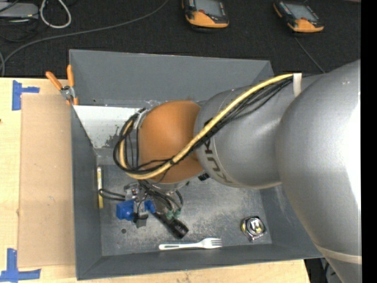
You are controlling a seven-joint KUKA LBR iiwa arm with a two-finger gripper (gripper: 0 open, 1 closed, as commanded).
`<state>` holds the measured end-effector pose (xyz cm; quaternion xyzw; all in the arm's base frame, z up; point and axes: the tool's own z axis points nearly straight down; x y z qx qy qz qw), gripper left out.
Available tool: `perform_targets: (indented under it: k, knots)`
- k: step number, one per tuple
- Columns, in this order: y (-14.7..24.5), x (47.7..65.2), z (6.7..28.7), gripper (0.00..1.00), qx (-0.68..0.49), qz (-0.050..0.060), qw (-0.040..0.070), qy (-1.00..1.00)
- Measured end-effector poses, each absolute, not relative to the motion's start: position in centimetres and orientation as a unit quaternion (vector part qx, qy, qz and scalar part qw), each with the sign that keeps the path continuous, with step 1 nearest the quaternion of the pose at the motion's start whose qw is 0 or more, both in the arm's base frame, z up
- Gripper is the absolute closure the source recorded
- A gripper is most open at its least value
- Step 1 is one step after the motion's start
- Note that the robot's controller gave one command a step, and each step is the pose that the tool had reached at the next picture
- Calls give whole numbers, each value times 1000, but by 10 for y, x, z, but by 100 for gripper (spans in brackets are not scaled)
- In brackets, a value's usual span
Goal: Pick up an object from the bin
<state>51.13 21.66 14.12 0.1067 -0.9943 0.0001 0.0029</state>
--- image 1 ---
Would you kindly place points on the silver and yellow tape measure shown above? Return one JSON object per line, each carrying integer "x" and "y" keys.
{"x": 254, "y": 228}

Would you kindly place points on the blue plastic block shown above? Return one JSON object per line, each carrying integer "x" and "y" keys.
{"x": 124, "y": 210}

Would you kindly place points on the white plastic fork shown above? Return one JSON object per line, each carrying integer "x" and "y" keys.
{"x": 188, "y": 244}

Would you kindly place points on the yellow and white flat stick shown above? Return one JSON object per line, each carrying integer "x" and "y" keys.
{"x": 99, "y": 187}

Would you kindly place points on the brown cardboard board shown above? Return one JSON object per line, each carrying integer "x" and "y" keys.
{"x": 44, "y": 172}

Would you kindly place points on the grey metal bin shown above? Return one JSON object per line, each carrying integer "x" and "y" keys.
{"x": 212, "y": 211}

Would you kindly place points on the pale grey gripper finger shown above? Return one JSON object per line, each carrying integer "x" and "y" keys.
{"x": 141, "y": 217}
{"x": 131, "y": 192}

